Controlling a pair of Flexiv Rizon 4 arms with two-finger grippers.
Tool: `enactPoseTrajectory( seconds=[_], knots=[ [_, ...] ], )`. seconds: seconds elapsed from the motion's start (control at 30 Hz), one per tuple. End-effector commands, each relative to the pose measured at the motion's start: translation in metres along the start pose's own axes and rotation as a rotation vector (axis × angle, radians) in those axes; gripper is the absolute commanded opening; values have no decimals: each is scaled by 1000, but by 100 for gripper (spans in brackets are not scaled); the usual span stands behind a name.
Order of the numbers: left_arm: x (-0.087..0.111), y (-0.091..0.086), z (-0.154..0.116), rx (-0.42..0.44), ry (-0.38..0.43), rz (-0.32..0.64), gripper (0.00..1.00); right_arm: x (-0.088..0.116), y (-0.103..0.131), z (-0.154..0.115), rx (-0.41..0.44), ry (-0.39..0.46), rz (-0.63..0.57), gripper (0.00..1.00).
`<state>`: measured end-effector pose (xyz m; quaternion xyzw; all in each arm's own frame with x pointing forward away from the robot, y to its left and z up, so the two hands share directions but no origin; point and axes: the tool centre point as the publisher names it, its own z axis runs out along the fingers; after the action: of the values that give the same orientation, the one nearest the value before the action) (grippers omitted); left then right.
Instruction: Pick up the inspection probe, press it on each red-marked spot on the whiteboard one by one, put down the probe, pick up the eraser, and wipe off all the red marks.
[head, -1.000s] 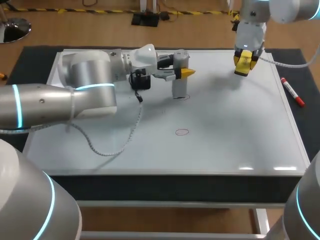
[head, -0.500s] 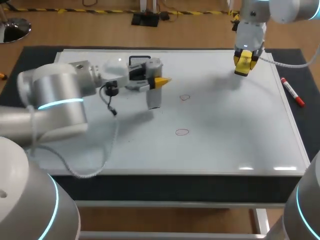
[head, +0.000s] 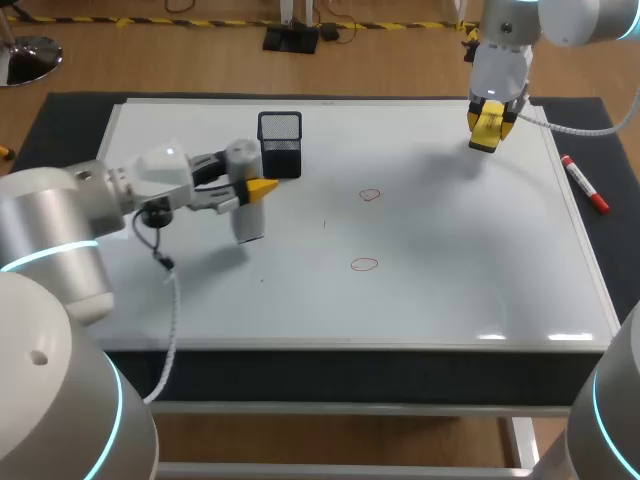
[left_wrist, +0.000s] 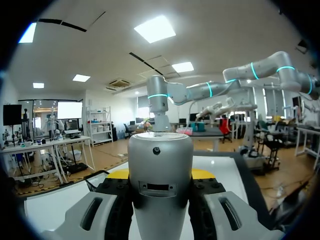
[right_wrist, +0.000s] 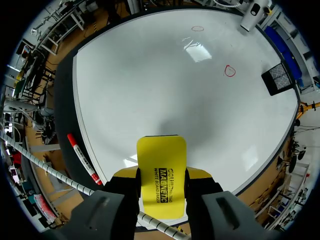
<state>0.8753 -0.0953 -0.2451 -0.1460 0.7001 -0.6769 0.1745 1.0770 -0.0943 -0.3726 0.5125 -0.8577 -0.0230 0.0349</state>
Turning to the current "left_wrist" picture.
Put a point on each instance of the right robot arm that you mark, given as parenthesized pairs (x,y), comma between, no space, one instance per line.
(262,68)

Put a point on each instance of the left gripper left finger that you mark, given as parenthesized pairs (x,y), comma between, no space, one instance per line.
(75,220)

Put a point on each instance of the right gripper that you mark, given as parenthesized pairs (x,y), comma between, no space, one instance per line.
(162,123)

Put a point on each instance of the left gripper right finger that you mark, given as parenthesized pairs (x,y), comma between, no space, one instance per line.
(240,220)

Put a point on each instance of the large whiteboard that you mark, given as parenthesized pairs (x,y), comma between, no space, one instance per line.
(47,210)

